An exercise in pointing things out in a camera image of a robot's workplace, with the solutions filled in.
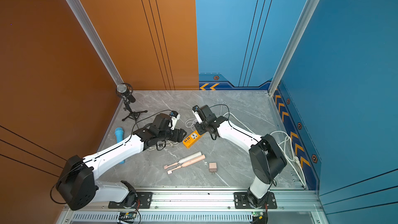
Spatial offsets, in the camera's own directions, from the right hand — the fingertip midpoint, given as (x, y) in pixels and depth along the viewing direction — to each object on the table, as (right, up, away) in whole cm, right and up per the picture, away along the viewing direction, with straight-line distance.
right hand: (200, 124), depth 89 cm
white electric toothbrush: (-6, -18, -4) cm, 20 cm away
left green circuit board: (-33, -41, -17) cm, 56 cm away
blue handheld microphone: (-50, -6, +5) cm, 50 cm away
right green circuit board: (+28, -40, -20) cm, 52 cm away
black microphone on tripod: (-43, +19, -1) cm, 47 cm away
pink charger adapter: (+7, -23, -6) cm, 25 cm away
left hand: (-10, -2, -5) cm, 11 cm away
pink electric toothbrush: (-8, -21, -5) cm, 23 cm away
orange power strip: (-5, -9, +2) cm, 11 cm away
